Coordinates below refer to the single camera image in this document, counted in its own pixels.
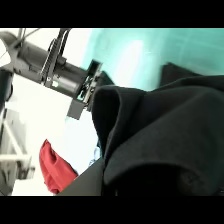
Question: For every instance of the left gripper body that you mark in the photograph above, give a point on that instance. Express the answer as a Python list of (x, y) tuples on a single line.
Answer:
[(90, 83)]

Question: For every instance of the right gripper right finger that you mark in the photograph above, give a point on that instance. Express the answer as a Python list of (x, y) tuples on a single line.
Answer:
[(87, 181)]

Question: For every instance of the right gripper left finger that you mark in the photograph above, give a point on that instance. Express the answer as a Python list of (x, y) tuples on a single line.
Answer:
[(76, 109)]

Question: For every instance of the black garment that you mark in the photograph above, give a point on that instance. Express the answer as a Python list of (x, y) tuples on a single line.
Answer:
[(160, 133)]

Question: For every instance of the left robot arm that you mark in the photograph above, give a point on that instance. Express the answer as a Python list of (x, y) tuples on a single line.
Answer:
[(31, 60)]

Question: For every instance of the red garment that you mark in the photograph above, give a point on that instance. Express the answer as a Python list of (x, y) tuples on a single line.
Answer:
[(55, 170)]

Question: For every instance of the silver frame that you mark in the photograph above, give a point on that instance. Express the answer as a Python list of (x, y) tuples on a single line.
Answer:
[(13, 156)]

